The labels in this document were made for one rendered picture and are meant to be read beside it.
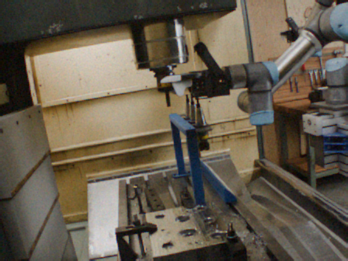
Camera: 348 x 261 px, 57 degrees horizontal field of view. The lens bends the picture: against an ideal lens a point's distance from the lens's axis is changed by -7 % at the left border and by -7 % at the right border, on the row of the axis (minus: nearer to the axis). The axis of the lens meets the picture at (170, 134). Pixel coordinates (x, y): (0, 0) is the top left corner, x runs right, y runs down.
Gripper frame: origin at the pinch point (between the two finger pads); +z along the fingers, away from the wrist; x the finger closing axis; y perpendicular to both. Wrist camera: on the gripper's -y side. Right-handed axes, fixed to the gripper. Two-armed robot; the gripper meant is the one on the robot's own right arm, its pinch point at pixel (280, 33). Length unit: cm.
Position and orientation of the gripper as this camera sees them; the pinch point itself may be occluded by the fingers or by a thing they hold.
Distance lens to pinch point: 238.0
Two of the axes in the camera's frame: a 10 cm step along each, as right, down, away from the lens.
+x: 8.8, -3.5, 3.3
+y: 2.7, 9.3, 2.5
